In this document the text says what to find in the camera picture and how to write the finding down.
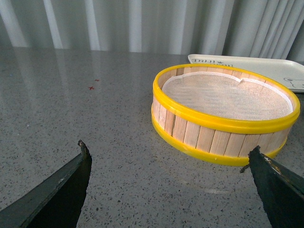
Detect white steamer liner cloth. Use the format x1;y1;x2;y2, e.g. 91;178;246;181
162;71;293;121

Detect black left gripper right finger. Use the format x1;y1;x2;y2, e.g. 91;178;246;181
240;146;304;228

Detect cream rectangular serving tray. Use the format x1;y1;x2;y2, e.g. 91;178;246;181
188;54;304;94

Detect bamboo steamer with yellow rims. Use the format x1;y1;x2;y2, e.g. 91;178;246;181
151;64;300;166

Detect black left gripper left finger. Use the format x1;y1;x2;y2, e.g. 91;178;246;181
0;140;92;228

